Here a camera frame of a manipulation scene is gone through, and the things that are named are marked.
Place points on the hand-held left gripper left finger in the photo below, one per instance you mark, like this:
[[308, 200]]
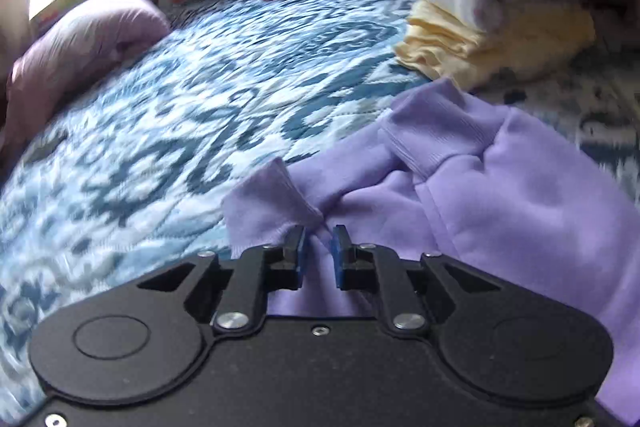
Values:
[[300, 258]]

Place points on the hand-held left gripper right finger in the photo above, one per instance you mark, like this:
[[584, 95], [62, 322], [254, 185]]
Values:
[[340, 258]]

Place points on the purple sweatshirt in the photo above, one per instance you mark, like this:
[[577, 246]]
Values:
[[500, 207]]

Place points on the blue patterned bedspread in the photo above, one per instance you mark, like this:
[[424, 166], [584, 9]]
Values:
[[200, 107]]

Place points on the pale yellow folded cloth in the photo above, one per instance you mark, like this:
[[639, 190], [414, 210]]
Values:
[[500, 52]]

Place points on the pink pillow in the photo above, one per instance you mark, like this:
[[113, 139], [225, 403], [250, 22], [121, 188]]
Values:
[[75, 47]]

